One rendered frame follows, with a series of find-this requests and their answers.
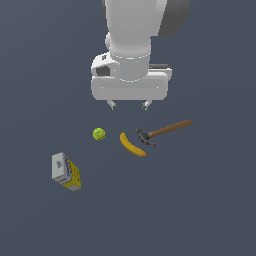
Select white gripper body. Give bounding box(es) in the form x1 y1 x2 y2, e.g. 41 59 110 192
90 52 174 102

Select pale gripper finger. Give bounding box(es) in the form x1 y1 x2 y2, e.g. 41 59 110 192
141 99 153 111
106 100 118 111

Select green tennis ball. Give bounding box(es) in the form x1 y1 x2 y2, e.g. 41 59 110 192
92 127 107 141

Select yellow banana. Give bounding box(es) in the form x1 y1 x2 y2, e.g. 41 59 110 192
119 130 148 158

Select yellow and white box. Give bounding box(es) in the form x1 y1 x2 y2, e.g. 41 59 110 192
51 151 82 192

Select wooden handled claw hammer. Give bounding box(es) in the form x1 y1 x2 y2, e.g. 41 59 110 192
135 119 193 148

